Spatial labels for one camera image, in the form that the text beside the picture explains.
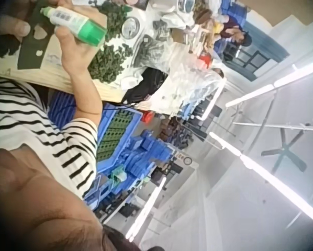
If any white machine with round gauges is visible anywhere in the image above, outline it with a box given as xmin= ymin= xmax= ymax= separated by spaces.
xmin=156 ymin=151 xmax=199 ymax=189

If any beige wooden work board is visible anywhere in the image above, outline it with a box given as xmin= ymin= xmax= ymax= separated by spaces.
xmin=0 ymin=10 xmax=128 ymax=103

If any green and white glue bottle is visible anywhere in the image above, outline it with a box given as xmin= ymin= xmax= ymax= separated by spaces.
xmin=39 ymin=6 xmax=108 ymax=48

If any person's right hand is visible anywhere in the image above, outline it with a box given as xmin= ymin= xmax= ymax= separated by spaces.
xmin=52 ymin=0 xmax=107 ymax=77

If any round white dial gauge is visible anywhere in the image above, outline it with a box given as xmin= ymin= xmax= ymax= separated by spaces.
xmin=120 ymin=16 xmax=142 ymax=40

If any heap of dark fabric pieces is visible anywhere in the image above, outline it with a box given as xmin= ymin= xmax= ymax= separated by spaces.
xmin=0 ymin=33 xmax=24 ymax=59

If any person's left hand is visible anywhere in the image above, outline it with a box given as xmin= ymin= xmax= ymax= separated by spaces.
xmin=0 ymin=0 xmax=36 ymax=38

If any white ceiling light tube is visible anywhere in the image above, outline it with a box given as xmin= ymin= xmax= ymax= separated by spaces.
xmin=125 ymin=171 xmax=168 ymax=243
xmin=225 ymin=62 xmax=313 ymax=108
xmin=208 ymin=131 xmax=313 ymax=225

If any grey ceiling fan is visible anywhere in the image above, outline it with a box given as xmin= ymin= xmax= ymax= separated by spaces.
xmin=261 ymin=127 xmax=308 ymax=171

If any small red container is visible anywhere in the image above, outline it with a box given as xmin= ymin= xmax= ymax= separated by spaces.
xmin=141 ymin=110 xmax=155 ymax=123

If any blue framed window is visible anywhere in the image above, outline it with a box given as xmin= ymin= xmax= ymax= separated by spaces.
xmin=223 ymin=20 xmax=290 ymax=81

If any heap of clear plastic bags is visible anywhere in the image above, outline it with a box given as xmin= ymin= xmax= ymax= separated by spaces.
xmin=134 ymin=0 xmax=227 ymax=117

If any dark green fabric cutout sheet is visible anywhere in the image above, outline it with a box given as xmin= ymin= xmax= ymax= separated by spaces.
xmin=17 ymin=0 xmax=58 ymax=71

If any heap of green fabric pieces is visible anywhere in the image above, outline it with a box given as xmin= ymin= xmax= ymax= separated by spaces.
xmin=97 ymin=0 xmax=129 ymax=42
xmin=87 ymin=43 xmax=134 ymax=85

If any black bag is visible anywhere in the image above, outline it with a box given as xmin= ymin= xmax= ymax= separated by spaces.
xmin=121 ymin=67 xmax=169 ymax=106

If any stack of blue plastic crates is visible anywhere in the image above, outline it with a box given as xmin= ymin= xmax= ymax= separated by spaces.
xmin=47 ymin=88 xmax=176 ymax=213

